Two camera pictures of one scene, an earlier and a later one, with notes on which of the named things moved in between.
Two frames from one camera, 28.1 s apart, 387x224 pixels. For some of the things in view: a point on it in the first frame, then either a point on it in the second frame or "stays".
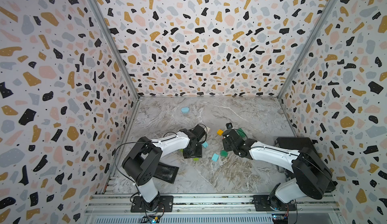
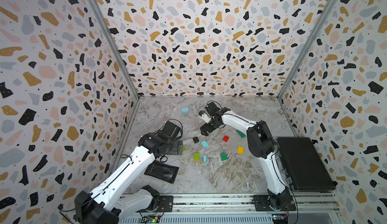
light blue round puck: (185, 109) stays
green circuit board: (154, 219) stays
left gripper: (198, 155) → (178, 148)
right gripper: (224, 145) → (206, 128)
